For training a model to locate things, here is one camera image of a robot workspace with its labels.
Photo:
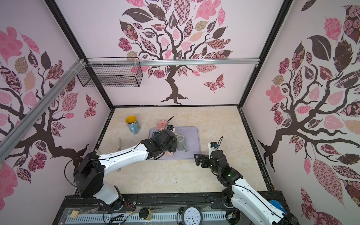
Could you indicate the lavender plastic tray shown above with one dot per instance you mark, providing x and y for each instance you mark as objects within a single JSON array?
[{"x": 192, "y": 143}]

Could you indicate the pink round mug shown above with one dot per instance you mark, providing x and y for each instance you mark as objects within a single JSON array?
[{"x": 161, "y": 125}]

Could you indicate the black wire basket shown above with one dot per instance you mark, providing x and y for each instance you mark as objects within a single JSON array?
[{"x": 111, "y": 72}]

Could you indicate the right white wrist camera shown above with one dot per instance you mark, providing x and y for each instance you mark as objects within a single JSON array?
[{"x": 213, "y": 146}]

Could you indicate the blue lidded container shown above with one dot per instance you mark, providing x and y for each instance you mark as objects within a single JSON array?
[{"x": 278, "y": 206}]

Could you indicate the grey mug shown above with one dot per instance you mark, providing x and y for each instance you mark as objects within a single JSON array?
[{"x": 181, "y": 143}]

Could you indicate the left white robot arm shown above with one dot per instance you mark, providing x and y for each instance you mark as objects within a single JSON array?
[{"x": 90, "y": 173}]

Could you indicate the dark green mug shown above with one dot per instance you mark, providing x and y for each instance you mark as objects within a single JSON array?
[{"x": 156, "y": 134}]

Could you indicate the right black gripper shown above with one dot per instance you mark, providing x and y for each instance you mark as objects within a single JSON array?
[{"x": 204, "y": 160}]

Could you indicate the blue butterfly mug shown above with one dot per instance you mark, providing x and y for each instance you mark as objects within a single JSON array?
[{"x": 133, "y": 124}]

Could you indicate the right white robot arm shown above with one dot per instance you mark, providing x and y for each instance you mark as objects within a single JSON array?
[{"x": 240, "y": 195}]

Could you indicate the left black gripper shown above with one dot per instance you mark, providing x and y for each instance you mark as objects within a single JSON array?
[{"x": 174, "y": 146}]

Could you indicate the round analog clock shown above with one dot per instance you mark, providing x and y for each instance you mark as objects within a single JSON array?
[{"x": 191, "y": 215}]

